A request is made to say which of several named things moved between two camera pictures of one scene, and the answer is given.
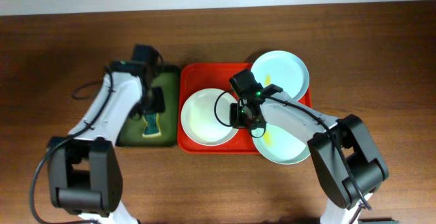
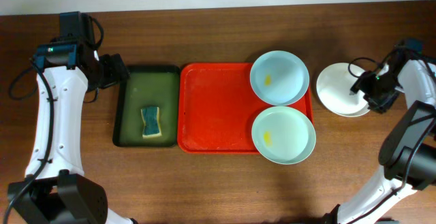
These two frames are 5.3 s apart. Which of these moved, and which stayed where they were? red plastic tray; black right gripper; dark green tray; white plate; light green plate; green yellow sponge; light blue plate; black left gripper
Moved: black right gripper; black left gripper; white plate
Stayed: red plastic tray; light green plate; light blue plate; green yellow sponge; dark green tray
